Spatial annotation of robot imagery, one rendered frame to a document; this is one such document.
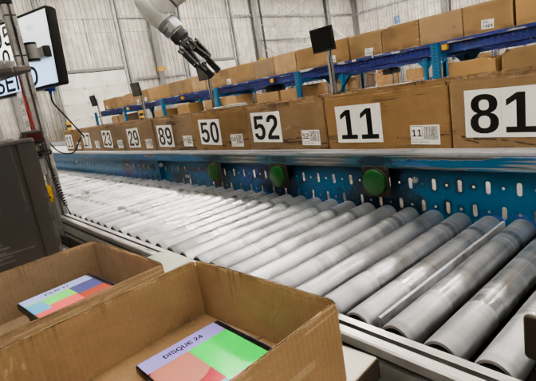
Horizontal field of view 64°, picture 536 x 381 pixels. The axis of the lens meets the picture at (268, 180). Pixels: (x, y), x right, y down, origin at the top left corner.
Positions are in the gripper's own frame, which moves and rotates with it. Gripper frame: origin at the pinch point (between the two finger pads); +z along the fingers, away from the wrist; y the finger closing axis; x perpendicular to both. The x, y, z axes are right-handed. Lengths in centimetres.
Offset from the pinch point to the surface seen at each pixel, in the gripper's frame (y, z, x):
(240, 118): 23.0, 23.2, 11.5
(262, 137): 29.7, 33.5, 18.3
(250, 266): 98, 44, 47
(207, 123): 16.3, 15.7, -9.2
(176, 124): 7.3, 5.6, -32.4
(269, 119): 29.0, 30.0, 25.7
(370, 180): 57, 58, 57
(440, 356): 117, 57, 86
